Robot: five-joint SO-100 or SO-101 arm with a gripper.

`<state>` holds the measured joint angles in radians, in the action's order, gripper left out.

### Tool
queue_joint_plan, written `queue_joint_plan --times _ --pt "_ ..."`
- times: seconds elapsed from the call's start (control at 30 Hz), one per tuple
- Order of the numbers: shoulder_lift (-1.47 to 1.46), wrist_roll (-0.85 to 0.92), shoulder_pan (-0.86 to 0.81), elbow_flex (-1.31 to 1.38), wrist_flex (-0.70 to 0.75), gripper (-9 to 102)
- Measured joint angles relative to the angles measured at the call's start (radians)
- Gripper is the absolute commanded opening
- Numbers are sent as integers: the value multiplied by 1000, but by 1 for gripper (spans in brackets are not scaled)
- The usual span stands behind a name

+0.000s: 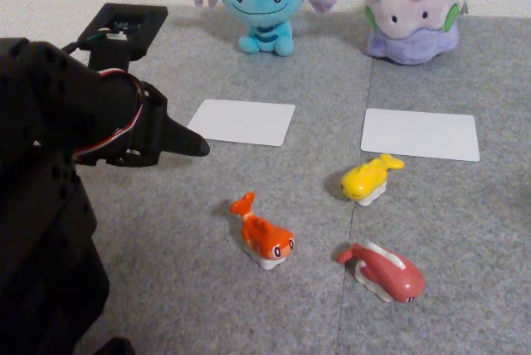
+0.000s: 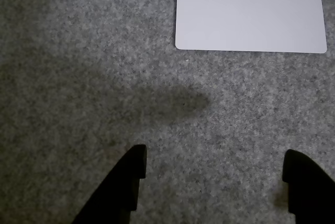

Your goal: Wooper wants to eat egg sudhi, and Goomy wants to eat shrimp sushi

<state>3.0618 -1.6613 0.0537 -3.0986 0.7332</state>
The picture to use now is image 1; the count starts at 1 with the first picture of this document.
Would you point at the purple Goomy plush toy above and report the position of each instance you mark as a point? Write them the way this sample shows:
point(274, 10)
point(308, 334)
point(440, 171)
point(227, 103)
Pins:
point(415, 19)

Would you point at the grey carpet tile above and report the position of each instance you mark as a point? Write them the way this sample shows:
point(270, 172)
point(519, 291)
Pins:
point(186, 268)
point(456, 226)

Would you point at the red tuna sushi toy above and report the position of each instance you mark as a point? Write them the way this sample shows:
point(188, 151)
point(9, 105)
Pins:
point(390, 276)

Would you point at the orange shrimp sushi toy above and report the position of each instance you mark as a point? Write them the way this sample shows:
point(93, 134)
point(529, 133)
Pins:
point(265, 234)

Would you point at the white rectangular card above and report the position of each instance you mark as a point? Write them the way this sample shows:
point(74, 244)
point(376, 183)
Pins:
point(419, 135)
point(245, 123)

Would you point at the black camera mount box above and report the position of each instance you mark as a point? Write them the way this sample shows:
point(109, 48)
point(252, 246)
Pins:
point(137, 46)

